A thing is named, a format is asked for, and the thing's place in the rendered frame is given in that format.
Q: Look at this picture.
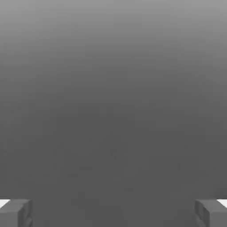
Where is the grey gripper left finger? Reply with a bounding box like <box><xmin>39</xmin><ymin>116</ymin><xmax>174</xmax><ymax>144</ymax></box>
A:
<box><xmin>0</xmin><ymin>198</ymin><xmax>34</xmax><ymax>227</ymax></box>

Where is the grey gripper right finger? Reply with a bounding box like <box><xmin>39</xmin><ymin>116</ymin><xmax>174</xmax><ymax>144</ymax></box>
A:
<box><xmin>194</xmin><ymin>198</ymin><xmax>227</xmax><ymax>227</ymax></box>

